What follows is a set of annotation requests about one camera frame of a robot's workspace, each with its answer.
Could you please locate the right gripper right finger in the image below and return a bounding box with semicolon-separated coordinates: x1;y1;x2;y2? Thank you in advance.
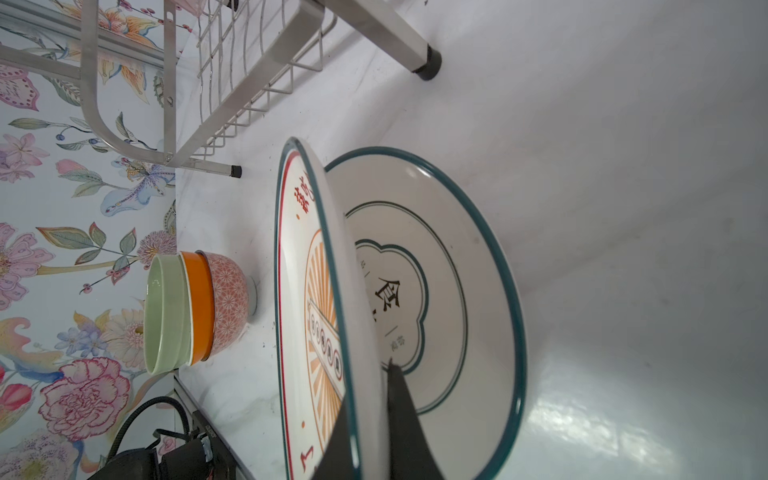
387;361;443;479

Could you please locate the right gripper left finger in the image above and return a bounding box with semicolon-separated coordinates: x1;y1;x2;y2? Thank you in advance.
312;399;355;480

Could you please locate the patterned plate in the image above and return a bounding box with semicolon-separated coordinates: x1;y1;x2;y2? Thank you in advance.
274;137;390;479

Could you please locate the white plate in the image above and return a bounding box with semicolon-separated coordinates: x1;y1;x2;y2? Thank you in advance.
326;146;527;479

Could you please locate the red patterned bowl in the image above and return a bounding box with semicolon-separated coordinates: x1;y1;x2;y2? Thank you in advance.
201;251;257;357

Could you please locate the orange bowl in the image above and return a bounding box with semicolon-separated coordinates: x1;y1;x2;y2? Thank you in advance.
180;251;215;365

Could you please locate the pale green bowl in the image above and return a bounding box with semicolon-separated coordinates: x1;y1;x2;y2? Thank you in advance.
143;254;192;375

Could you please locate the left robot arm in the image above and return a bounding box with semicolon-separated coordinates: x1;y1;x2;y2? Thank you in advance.
90;433;238;480

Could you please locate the chrome two-tier dish rack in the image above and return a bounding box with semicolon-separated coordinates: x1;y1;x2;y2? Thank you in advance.
1;1;442;179

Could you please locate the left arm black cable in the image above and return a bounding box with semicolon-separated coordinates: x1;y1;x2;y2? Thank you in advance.
106;395;192;460

